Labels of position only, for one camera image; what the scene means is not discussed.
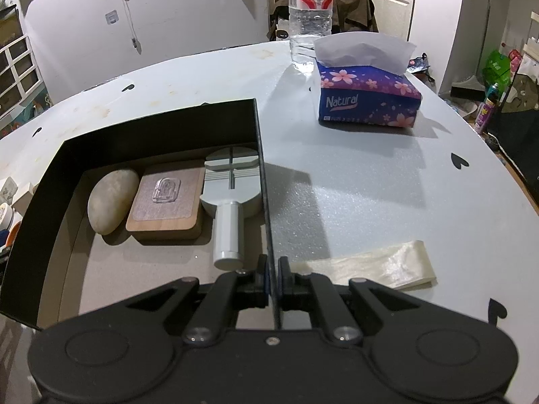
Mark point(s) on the smooth grey stone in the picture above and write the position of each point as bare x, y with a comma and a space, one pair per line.
111, 200

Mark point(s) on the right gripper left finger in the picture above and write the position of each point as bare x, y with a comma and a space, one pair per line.
253, 286

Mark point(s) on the folded cream plastic bag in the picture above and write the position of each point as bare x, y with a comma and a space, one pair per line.
399, 267

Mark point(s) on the grey watch repair tool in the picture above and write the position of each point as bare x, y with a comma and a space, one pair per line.
231, 193

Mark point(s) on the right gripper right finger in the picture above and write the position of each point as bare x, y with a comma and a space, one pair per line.
294, 290

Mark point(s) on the green plastic bag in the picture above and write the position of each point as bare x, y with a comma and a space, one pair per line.
500, 68

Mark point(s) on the spray can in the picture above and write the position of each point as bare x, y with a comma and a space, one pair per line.
487, 108

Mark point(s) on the purple floral tissue pack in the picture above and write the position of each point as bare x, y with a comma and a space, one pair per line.
363, 80

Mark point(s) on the black cardboard box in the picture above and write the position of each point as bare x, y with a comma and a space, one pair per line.
185, 133

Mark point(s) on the wooden coaster with hook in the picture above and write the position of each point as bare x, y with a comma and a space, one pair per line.
167, 204

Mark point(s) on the clear water bottle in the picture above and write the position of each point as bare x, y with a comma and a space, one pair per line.
308, 21

